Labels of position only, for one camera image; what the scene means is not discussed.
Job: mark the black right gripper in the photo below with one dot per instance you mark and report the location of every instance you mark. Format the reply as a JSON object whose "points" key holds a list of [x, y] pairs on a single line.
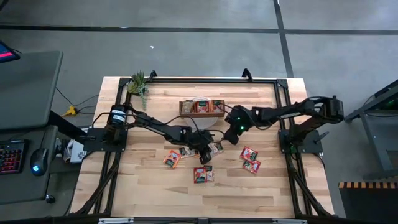
{"points": [[238, 129]]}

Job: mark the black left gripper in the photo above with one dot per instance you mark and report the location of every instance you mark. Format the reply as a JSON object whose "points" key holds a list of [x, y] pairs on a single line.
{"points": [[202, 141]]}

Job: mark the red strawberry tea bag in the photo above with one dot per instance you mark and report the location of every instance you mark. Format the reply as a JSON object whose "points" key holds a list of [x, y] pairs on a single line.
{"points": [[248, 153], [252, 166], [202, 106], [200, 175]]}

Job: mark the orange peach tea bag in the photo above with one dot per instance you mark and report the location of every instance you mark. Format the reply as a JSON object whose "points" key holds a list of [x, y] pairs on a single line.
{"points": [[172, 158], [217, 106]]}

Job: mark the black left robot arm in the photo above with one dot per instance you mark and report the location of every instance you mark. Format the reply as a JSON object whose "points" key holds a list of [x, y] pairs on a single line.
{"points": [[155, 124]]}

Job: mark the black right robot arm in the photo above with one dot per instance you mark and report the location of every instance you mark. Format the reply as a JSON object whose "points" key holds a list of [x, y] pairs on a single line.
{"points": [[280, 113]]}

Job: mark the wooden tea organizer box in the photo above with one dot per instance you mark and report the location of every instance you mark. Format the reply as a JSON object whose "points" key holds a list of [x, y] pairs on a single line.
{"points": [[202, 115]]}

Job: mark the potted succulent plant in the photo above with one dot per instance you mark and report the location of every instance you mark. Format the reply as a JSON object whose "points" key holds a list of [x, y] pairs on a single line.
{"points": [[138, 82]]}

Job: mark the white metal strip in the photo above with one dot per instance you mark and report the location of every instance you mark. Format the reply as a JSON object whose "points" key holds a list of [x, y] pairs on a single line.
{"points": [[116, 220]]}

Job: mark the white printed cardboard box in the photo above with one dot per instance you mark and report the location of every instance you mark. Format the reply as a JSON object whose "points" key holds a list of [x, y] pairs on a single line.
{"points": [[76, 151]]}

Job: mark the yellow power adapter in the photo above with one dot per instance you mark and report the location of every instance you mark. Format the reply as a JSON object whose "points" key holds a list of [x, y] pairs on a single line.
{"points": [[72, 110]]}

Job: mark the black metal workstation stand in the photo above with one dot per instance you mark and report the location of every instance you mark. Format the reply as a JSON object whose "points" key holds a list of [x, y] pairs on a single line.
{"points": [[377, 146]]}

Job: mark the black crate hazard stripes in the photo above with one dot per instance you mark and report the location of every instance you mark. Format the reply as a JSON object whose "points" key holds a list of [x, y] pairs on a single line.
{"points": [[370, 205]]}

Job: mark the black desk caster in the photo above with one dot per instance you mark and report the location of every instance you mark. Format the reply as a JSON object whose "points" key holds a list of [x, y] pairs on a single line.
{"points": [[49, 198]]}

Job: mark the black computer mouse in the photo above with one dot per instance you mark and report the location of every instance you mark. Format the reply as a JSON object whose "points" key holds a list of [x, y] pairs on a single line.
{"points": [[38, 161]]}

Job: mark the grey desk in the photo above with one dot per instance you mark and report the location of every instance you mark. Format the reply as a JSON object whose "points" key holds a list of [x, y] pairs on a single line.
{"points": [[28, 87]]}

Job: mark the backlit computer keyboard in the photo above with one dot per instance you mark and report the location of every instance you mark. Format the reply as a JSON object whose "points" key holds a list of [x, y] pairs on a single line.
{"points": [[11, 157]]}

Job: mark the dark monitor screen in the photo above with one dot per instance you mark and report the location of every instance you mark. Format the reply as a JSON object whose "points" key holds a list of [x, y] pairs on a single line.
{"points": [[6, 53]]}

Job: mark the black aluminium table frame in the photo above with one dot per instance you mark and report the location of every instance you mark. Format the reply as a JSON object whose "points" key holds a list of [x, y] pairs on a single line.
{"points": [[217, 80]]}

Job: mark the black frame bracket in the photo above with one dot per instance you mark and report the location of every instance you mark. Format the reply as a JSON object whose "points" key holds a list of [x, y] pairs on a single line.
{"points": [[247, 74], [152, 74]]}

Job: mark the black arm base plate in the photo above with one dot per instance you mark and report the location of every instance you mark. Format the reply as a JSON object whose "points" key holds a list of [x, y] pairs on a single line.
{"points": [[93, 141], [312, 147]]}

